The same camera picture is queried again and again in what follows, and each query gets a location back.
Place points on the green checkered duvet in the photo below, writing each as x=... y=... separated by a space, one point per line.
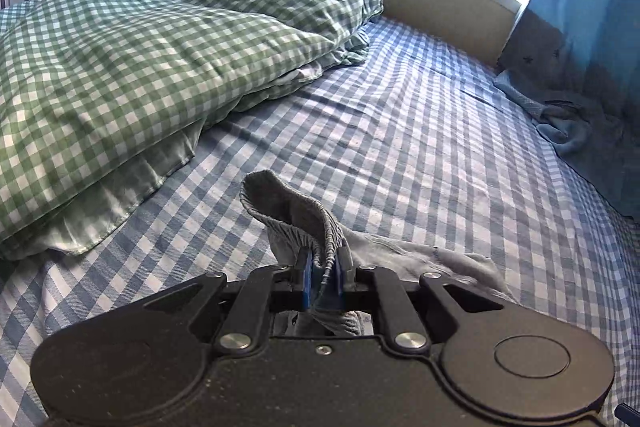
x=101 y=100

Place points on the blue star curtain right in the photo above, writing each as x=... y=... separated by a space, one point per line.
x=573 y=66

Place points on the blue checkered bed sheet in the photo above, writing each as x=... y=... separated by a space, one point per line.
x=415 y=144

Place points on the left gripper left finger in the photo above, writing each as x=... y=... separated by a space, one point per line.
x=255 y=302

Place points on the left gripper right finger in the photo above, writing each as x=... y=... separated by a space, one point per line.
x=379 y=292

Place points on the grey printed pants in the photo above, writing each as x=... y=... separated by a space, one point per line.
x=297 y=224

